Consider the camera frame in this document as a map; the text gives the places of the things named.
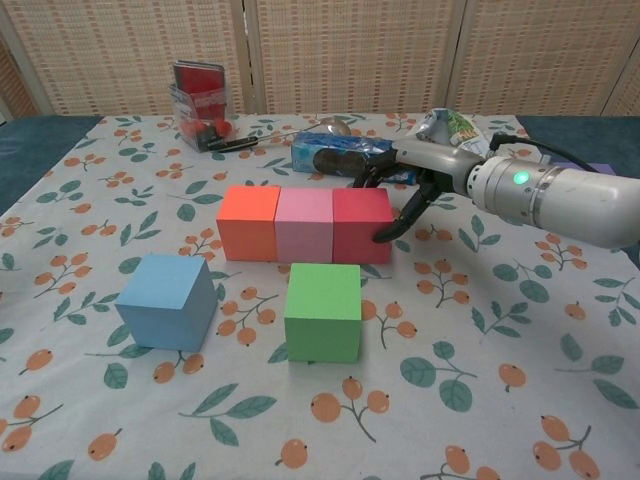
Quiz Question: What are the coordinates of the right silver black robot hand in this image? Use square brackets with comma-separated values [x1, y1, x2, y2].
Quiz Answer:
[352, 138, 484, 245]

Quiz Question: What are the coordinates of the red foam cube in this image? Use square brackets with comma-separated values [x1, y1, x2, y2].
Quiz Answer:
[332, 188, 394, 265]

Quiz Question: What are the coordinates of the pink foam cube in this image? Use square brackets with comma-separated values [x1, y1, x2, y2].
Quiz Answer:
[274, 188, 336, 265]

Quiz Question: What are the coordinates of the purple foam cube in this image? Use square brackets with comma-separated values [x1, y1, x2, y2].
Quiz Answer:
[554, 162, 614, 176]

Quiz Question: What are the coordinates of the green foam cube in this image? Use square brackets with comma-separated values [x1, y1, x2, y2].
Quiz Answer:
[283, 263, 363, 363]

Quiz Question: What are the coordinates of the orange foam cube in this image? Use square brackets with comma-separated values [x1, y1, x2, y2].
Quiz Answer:
[216, 184, 282, 262]

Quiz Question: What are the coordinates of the light blue foam cube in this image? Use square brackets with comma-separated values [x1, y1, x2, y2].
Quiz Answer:
[114, 253, 219, 353]

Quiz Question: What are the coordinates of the crumpled white green snack bag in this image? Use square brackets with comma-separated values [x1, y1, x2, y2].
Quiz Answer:
[415, 107, 494, 156]

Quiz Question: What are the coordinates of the blue cookie box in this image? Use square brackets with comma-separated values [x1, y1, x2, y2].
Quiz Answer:
[290, 130, 419, 186]

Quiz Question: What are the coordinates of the bamboo folding screen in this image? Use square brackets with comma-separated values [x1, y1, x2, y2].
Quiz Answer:
[0, 0, 640, 121]

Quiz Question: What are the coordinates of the clear box with red contents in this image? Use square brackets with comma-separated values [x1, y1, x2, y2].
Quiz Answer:
[169, 60, 236, 153]

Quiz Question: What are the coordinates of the floral print tablecloth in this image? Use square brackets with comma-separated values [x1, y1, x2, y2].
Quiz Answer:
[0, 113, 640, 480]

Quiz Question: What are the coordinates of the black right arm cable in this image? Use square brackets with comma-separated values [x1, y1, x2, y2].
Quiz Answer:
[487, 132, 621, 176]

